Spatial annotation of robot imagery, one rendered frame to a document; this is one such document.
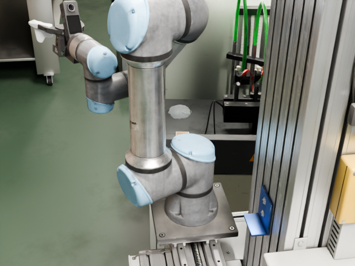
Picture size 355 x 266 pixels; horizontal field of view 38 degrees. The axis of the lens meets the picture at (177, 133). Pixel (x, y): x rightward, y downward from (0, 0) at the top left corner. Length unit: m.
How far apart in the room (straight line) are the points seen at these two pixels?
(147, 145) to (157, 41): 0.27
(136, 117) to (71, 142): 2.55
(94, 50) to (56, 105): 2.85
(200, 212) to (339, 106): 0.60
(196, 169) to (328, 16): 0.62
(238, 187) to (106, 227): 1.11
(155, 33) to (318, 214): 0.49
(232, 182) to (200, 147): 0.76
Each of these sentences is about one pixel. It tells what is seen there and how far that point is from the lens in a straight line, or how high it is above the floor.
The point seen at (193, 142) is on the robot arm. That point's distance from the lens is 1.36.
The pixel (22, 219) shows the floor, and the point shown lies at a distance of 3.14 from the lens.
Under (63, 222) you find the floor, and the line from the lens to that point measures 3.07.
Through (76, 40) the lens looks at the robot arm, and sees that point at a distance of 1.46.
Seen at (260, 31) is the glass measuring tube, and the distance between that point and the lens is 2.35.
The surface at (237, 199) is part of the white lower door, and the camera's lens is 2.14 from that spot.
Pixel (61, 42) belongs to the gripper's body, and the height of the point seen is 1.43.
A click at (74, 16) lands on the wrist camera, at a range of 1.53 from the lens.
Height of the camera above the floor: 2.01
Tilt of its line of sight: 32 degrees down
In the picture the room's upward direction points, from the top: 1 degrees clockwise
